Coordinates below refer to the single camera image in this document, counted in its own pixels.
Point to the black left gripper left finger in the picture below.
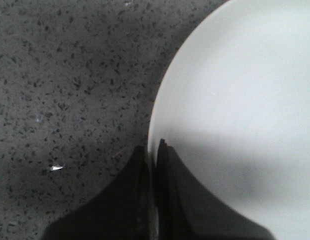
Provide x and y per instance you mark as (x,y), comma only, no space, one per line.
(118,212)

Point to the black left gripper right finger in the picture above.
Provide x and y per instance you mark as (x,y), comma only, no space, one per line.
(188,211)

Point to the white round plate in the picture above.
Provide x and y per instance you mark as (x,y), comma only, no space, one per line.
(235,105)

